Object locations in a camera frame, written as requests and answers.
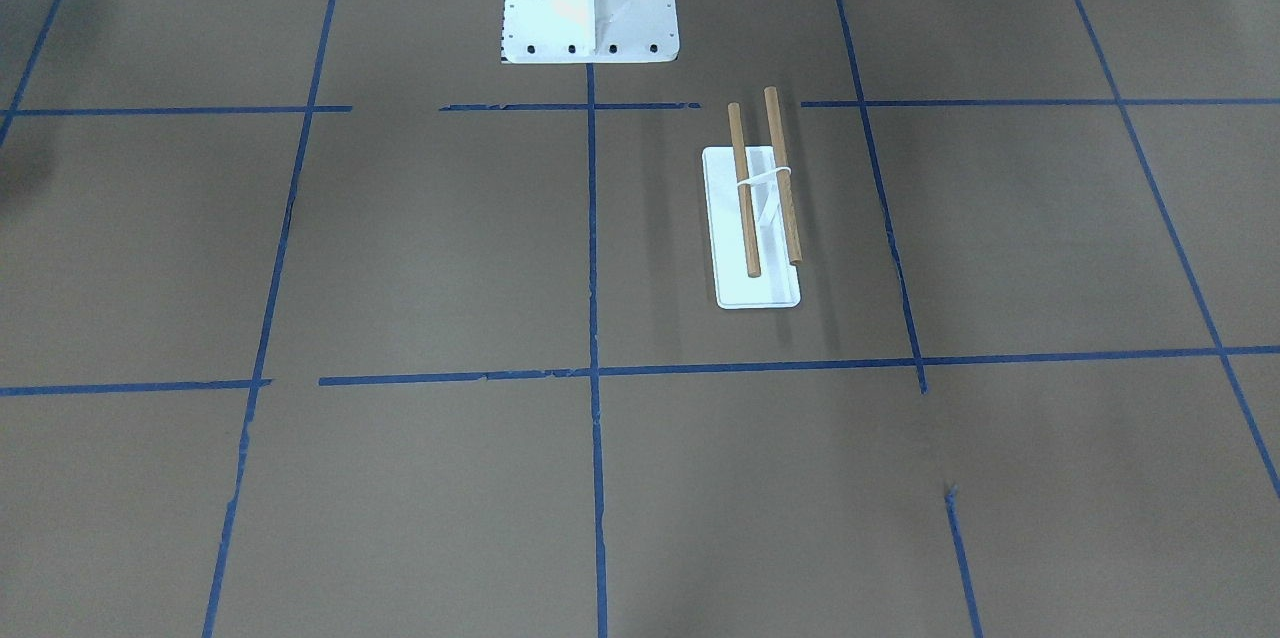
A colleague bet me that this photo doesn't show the wooden rack rod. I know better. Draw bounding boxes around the wooden rack rod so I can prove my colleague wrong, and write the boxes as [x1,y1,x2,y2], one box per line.
[727,102,762,279]
[763,86,803,266]

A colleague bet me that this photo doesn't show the white towel rack base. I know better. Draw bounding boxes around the white towel rack base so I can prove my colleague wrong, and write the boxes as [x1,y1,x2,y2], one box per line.
[701,146,801,311]

